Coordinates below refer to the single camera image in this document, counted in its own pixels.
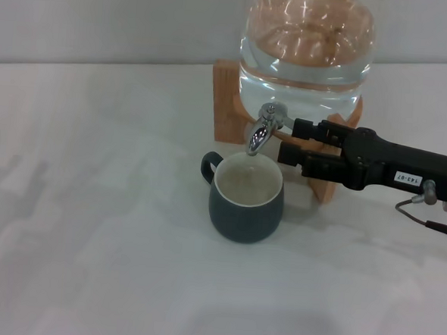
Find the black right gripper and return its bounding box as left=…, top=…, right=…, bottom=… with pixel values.
left=276, top=117, right=447, bottom=201

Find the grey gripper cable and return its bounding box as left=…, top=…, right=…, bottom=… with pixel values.
left=392, top=177, right=447, bottom=237

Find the dark grey ceramic cup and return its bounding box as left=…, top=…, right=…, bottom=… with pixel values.
left=195, top=149, right=288, bottom=247

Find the chrome dispenser faucet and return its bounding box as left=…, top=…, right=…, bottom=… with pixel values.
left=243, top=102, right=296, bottom=160

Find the glass water dispenser jar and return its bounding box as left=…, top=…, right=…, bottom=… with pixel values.
left=233, top=0, right=379, bottom=142

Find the wooden dispenser stand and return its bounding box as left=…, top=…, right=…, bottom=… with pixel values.
left=205, top=58, right=367, bottom=205

